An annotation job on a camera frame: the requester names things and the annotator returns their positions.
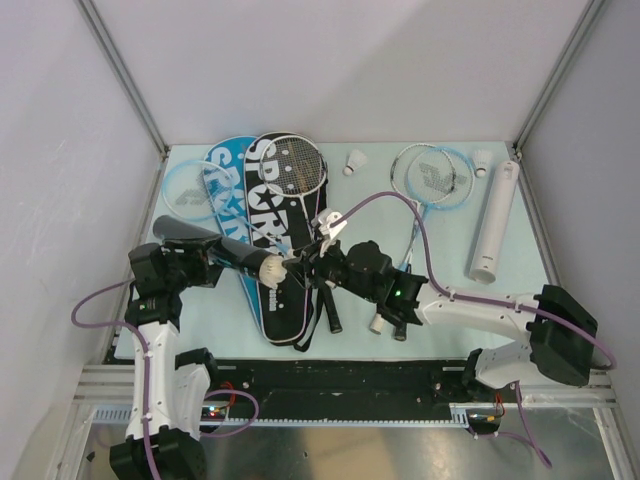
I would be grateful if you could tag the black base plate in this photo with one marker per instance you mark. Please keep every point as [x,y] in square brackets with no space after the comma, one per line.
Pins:
[331,376]

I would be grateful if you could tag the black racket bag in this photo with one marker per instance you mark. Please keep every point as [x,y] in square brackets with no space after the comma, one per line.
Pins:
[288,309]

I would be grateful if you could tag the white racket on black bag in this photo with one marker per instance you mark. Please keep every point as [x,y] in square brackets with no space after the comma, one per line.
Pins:
[295,170]

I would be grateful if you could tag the frame post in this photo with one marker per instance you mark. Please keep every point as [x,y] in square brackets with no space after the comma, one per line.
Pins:
[577,40]
[115,60]

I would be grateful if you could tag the white shuttlecock tube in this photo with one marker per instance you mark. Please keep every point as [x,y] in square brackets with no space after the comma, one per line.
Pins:
[484,264]

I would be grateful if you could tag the aluminium frame rail front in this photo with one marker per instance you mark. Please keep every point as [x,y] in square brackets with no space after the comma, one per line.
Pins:
[108,390]

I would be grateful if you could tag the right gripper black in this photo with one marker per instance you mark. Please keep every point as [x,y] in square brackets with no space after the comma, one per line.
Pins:
[311,261]

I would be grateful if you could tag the white racket black grip left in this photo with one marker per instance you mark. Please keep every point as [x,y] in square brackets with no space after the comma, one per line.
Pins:
[221,188]

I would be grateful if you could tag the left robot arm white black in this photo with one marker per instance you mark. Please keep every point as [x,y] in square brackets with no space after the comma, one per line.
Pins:
[162,440]

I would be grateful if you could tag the left circuit board with wires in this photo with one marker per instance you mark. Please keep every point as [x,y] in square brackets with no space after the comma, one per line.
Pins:
[217,410]

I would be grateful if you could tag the blue racket bag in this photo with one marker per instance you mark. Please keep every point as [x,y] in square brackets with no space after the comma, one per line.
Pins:
[229,155]

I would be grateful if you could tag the light blue racket right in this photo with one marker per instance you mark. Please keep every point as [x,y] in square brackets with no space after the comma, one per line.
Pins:
[464,182]

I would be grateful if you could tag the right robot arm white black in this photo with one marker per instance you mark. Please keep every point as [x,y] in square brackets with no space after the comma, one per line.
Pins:
[550,333]

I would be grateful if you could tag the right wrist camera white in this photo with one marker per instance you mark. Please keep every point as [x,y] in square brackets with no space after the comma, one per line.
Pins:
[328,224]

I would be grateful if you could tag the circuit board with wires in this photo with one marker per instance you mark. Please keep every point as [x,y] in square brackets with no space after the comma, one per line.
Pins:
[217,410]
[483,423]

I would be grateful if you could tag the left frame post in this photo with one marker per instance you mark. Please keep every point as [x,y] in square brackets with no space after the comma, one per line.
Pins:
[115,60]

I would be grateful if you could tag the light blue racket left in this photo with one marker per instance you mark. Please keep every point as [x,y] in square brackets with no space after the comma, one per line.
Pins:
[186,196]

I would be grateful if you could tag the light blue racket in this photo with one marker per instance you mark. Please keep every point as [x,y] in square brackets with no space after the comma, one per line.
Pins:
[186,196]
[464,182]

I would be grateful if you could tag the white racket right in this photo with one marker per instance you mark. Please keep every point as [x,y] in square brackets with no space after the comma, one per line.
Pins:
[425,175]

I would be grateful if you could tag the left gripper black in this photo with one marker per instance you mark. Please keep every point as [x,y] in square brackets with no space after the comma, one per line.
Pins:
[195,253]

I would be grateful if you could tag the shuttlecock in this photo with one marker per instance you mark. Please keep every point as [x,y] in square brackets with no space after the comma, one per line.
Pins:
[272,272]
[355,160]
[483,162]

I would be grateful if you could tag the right frame post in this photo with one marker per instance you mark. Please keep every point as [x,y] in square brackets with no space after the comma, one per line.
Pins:
[577,40]

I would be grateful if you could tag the black shuttlecock tube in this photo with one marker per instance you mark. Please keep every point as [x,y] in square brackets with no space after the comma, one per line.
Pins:
[223,252]

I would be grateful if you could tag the right circuit board with wires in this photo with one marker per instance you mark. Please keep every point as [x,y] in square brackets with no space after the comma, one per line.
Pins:
[483,423]

